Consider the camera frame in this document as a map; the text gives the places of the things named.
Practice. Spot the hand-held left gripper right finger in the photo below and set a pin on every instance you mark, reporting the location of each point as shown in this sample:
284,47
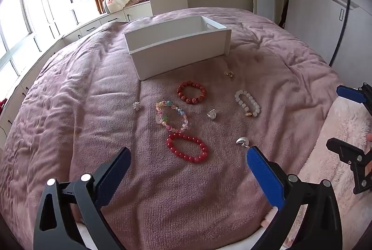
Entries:
266,177

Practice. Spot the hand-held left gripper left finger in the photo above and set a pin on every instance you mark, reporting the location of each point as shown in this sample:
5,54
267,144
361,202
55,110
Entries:
117,177

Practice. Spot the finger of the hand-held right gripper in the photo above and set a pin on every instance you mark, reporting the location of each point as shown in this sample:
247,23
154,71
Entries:
350,95
344,149

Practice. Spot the white plastic storage box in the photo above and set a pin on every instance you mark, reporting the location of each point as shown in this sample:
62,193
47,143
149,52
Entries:
180,55

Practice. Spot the person's right hand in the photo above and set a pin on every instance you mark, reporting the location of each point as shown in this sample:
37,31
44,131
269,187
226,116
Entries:
369,138

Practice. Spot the silver snowflake brooch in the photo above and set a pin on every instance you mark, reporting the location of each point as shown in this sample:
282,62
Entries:
136,106

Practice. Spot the pink fleece blanket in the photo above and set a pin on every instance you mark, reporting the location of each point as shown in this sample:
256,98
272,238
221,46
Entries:
87,107

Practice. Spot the white wardrobe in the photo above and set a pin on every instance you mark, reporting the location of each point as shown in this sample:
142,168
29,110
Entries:
314,20

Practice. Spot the gold pearl earring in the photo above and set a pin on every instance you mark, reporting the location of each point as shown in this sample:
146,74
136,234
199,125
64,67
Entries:
228,74

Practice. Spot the red object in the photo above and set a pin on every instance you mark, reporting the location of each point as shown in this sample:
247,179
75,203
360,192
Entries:
3,106

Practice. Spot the white drawer cabinet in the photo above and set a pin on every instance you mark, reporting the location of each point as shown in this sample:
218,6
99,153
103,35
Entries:
87,29

